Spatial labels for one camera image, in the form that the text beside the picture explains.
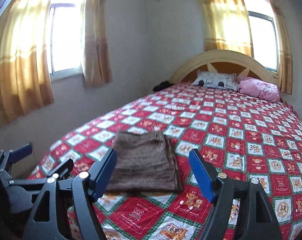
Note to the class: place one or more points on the red checkered printed bedspread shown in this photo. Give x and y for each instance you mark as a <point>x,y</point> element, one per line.
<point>241,142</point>

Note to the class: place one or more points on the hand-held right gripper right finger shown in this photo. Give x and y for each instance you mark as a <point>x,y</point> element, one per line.
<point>202,175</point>

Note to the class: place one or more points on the brown knitted sweater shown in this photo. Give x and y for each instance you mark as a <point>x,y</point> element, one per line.
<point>146,162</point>

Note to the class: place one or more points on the side wall window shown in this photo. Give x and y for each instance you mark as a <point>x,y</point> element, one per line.
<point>66,37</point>

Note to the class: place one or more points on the cream wooden bed headboard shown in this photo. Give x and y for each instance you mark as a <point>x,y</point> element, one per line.
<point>191,67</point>

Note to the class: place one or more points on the pink pillow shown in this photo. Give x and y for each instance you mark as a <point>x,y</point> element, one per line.
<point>260,88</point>

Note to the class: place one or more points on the dark object beside bed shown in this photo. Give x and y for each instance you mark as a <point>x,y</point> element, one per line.
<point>161,86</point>

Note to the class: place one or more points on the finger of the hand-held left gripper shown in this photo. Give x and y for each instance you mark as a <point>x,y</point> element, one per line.
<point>64,167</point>
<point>20,153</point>

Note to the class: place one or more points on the white grey patterned pillow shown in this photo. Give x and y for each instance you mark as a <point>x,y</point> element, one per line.
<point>216,81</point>

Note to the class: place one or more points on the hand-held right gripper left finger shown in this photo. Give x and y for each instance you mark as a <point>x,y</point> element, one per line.
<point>103,175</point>

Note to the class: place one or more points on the yellow curtain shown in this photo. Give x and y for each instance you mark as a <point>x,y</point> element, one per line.
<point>223,17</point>
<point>97,42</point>
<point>20,55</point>
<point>282,50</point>

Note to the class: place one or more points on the window behind headboard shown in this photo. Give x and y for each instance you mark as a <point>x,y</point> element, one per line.
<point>262,37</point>

